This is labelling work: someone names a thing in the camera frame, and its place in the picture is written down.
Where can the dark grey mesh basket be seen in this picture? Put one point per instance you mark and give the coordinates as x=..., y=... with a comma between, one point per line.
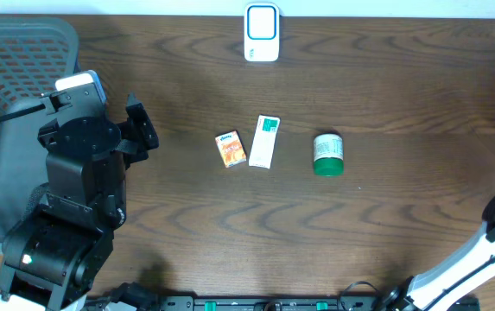
x=34, y=53

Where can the orange tissue pack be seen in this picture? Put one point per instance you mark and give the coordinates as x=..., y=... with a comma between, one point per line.
x=230, y=148

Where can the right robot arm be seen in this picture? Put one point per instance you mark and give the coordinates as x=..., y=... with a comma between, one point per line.
x=462, y=272

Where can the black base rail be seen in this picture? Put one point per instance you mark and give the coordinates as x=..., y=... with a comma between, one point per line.
x=189, y=303

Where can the white barcode scanner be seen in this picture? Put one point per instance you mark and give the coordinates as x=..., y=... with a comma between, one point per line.
x=261, y=32

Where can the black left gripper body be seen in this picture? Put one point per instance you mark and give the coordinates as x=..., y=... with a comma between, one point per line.
x=112, y=142

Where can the white green carton box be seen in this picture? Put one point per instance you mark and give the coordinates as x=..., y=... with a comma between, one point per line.
x=263, y=144

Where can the green lidded white jar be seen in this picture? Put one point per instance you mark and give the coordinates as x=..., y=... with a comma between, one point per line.
x=328, y=156

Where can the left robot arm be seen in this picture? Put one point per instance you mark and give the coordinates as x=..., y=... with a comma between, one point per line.
x=51, y=257

